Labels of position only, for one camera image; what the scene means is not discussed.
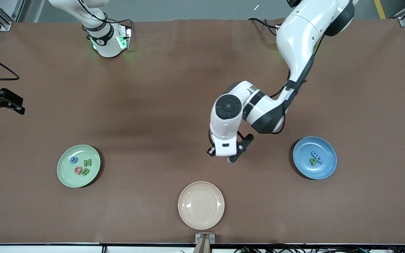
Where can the blue letter G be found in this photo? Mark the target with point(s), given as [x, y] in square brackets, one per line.
[71, 160]

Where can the beige plate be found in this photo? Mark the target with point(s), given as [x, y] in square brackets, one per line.
[201, 205]

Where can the light green plate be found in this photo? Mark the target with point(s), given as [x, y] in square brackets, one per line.
[67, 175]

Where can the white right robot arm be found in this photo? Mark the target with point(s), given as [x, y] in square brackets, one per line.
[105, 45]

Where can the pink letter Q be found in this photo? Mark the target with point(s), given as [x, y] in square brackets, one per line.
[78, 173]

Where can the green letter g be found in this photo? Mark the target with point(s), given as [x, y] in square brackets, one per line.
[313, 162]

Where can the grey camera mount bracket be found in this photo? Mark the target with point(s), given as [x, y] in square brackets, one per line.
[205, 239]

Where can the green letter N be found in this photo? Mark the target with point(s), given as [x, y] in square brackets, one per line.
[85, 162]

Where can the brown table cover mat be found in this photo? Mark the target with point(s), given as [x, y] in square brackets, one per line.
[153, 88]

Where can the blue plate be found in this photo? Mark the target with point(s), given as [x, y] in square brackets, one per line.
[304, 168]

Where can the blue letter E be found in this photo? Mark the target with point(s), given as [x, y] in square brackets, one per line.
[317, 154]

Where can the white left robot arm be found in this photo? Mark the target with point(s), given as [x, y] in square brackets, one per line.
[297, 35]

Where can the green letter B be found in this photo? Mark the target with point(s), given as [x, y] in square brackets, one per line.
[83, 171]

